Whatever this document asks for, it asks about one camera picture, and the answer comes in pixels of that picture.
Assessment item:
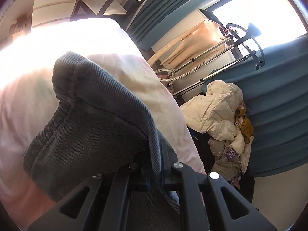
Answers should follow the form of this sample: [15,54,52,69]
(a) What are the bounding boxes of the light blue denim jeans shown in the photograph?
[23,50,181,231]

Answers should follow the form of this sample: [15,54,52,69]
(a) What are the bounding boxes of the mustard yellow garment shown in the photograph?
[235,108,254,144]

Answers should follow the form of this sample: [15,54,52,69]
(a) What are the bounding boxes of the cream puffer jacket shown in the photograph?
[180,80,254,181]

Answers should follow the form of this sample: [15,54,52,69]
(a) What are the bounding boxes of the teal curtain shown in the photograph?
[128,0,307,177]

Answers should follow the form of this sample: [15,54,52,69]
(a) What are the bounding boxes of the garment steamer stand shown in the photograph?
[155,23,265,96]

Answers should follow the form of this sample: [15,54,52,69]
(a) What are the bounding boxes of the pink pastel bed sheet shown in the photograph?
[1,18,205,230]

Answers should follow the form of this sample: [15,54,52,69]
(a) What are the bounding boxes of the beige hanging garment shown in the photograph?
[147,20,225,69]

